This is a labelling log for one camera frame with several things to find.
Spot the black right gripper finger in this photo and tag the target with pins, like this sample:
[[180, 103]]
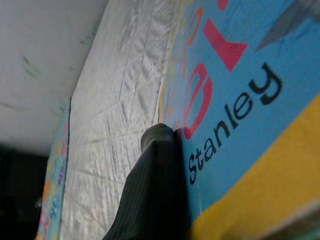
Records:
[[155, 190]]

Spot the blue yellow children's book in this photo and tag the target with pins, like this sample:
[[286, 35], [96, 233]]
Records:
[[250, 125]]

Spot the grey quilted mattress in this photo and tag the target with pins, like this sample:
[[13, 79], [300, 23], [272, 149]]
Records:
[[112, 100]]

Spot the teal blanket with coloured hearts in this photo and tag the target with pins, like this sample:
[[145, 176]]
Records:
[[53, 180]]

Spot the black storage cabinet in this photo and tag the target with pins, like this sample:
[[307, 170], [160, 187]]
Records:
[[20, 195]]

